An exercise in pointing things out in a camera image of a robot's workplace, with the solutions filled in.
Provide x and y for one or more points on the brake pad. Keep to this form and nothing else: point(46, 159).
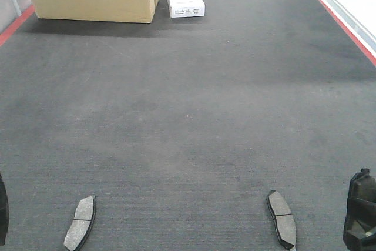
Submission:
point(82, 224)
point(4, 213)
point(283, 219)
point(359, 225)

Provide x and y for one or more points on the grey conveyor belt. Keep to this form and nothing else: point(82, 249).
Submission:
point(180, 128)

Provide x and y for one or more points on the right red conveyor rail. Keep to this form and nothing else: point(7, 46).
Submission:
point(346, 28)

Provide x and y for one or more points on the red conveyor side rail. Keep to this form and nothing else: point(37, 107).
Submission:
point(16, 24)

